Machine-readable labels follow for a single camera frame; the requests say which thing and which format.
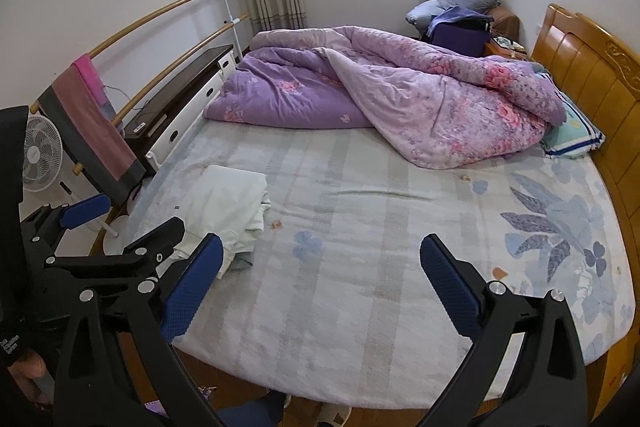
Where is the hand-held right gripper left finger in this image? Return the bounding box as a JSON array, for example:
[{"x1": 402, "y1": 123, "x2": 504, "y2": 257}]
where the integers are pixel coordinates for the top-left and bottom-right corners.
[{"x1": 52, "y1": 233, "x2": 224, "y2": 427}]

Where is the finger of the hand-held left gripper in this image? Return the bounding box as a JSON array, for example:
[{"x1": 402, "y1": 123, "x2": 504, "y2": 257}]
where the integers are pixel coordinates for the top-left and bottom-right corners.
[
  {"x1": 45, "y1": 216, "x2": 186, "y2": 304},
  {"x1": 20, "y1": 193, "x2": 112, "y2": 258}
]

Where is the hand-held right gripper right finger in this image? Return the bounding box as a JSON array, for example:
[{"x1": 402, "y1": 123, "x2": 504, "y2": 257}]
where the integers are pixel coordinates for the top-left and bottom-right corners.
[{"x1": 420, "y1": 234, "x2": 589, "y2": 427}]

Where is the white snap-button jacket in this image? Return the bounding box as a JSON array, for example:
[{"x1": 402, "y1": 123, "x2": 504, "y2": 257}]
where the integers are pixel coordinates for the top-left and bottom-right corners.
[{"x1": 172, "y1": 164, "x2": 273, "y2": 280}]

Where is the person's left hand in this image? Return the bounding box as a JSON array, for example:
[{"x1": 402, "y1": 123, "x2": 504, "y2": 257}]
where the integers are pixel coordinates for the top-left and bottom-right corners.
[{"x1": 7, "y1": 352, "x2": 51, "y2": 408}]

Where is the white standing fan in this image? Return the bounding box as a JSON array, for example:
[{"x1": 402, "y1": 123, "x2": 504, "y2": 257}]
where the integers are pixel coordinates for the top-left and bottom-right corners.
[{"x1": 22, "y1": 116, "x2": 65, "y2": 194}]

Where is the mauve towel with grey border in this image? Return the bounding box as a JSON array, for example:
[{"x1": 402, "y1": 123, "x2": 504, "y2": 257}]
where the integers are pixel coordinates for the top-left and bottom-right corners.
[{"x1": 37, "y1": 62, "x2": 146, "y2": 202}]

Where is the bed with floral sheet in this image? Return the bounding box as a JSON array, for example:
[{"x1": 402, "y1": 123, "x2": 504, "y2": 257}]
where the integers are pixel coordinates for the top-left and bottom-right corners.
[{"x1": 90, "y1": 122, "x2": 636, "y2": 413}]

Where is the person's leg in jeans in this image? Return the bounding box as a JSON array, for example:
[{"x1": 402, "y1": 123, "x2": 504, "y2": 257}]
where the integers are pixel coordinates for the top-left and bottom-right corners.
[{"x1": 235, "y1": 394, "x2": 291, "y2": 427}]

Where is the white drawer cabinet dark top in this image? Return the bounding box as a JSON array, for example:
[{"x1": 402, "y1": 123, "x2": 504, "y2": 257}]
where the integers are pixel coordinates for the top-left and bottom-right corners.
[{"x1": 122, "y1": 44, "x2": 236, "y2": 172}]

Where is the white slipper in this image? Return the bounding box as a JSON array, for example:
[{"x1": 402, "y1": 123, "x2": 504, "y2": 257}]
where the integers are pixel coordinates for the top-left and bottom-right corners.
[{"x1": 317, "y1": 404, "x2": 353, "y2": 427}]

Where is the purple floral quilt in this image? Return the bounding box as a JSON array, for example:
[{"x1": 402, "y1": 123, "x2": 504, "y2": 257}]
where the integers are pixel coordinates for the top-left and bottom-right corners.
[{"x1": 205, "y1": 25, "x2": 568, "y2": 170}]

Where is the teal striped pillow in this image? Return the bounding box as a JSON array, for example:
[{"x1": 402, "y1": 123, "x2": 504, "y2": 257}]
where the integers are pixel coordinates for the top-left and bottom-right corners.
[{"x1": 540, "y1": 74, "x2": 606, "y2": 159}]

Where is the wooden nightstand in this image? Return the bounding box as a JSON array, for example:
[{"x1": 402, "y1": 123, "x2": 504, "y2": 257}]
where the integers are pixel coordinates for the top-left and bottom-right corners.
[{"x1": 484, "y1": 36, "x2": 530, "y2": 60}]

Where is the dark purple cloth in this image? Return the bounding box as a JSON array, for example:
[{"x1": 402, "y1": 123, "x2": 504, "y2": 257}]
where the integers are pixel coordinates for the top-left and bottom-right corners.
[{"x1": 427, "y1": 7, "x2": 493, "y2": 56}]

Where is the brown armchair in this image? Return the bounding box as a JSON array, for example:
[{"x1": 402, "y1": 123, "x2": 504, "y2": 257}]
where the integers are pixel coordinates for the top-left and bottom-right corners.
[{"x1": 490, "y1": 5, "x2": 521, "y2": 40}]

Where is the wooden double wall barre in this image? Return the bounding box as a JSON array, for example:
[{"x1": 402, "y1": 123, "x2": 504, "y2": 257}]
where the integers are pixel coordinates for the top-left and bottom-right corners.
[{"x1": 30, "y1": 0, "x2": 249, "y2": 175}]

